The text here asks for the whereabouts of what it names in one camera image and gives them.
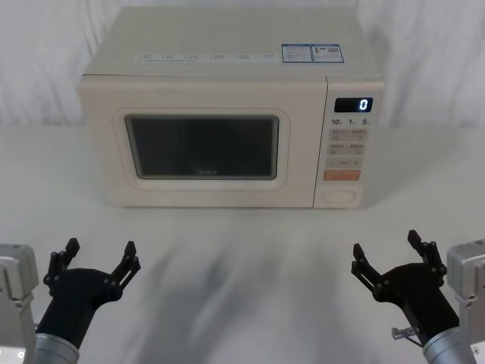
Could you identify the white table cloth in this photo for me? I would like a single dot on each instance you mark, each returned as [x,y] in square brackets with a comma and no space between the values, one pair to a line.
[242,246]

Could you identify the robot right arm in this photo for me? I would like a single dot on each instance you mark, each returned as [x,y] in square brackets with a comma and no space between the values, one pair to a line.
[468,269]

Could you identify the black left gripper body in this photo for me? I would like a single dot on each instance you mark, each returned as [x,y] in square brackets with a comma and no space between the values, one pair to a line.
[76,295]

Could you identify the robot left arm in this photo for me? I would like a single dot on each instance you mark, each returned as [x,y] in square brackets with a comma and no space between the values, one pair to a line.
[15,273]

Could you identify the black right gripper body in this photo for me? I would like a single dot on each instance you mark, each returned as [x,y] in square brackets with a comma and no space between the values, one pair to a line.
[420,299]

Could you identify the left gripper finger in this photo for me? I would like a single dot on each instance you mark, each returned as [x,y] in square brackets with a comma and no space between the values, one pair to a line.
[57,263]
[127,267]

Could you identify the cream microwave oven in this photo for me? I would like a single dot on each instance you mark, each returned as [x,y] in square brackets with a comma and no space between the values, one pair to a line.
[212,87]

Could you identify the oven control panel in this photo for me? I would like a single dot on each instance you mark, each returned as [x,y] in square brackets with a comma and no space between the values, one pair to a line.
[346,151]

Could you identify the white curtain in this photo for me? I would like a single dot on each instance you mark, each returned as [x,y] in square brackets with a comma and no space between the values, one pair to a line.
[41,57]

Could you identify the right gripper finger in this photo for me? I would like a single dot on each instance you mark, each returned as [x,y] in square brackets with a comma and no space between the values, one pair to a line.
[365,271]
[430,259]

